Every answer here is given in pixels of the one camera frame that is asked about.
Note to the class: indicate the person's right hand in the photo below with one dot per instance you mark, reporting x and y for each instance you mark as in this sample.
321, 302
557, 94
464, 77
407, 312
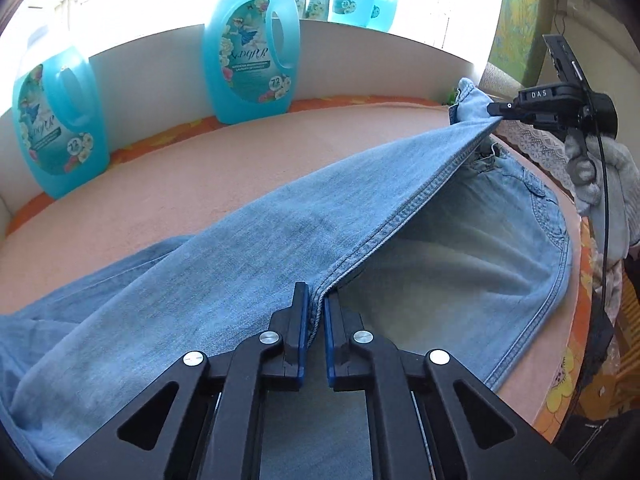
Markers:
620, 185

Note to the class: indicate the orange floral tablecloth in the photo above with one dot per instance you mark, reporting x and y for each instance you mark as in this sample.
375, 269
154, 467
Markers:
565, 395

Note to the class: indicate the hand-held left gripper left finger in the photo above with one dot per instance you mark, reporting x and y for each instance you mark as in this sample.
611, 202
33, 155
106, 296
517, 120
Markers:
301, 332

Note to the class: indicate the green yellow curtain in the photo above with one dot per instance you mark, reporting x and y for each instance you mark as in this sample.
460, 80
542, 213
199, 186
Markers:
520, 15

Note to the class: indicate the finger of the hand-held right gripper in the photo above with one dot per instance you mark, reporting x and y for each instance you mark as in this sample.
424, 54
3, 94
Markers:
501, 109

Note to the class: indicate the pink blanket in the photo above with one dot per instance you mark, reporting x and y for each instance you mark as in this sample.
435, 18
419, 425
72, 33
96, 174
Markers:
240, 145

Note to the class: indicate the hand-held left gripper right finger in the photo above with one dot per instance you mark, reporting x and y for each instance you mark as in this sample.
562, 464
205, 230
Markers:
328, 345

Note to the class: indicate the light blue denim pants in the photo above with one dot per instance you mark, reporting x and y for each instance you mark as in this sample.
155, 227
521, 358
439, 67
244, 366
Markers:
250, 240

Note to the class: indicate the white lace cloth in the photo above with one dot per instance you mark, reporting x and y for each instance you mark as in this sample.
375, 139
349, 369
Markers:
535, 145

